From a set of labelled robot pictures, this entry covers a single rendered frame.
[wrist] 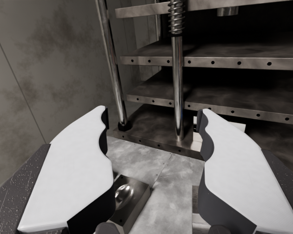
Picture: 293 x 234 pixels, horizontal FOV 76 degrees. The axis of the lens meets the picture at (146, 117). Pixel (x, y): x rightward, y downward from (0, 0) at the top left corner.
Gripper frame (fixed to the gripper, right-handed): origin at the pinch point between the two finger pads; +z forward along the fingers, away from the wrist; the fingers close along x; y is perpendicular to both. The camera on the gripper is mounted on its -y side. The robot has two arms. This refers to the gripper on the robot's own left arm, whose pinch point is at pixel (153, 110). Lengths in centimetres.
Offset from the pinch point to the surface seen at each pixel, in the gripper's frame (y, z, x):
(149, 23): 17, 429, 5
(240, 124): 44, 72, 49
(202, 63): 16, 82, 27
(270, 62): 12, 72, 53
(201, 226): 56, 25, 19
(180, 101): 38, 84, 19
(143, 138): 68, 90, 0
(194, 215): 54, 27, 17
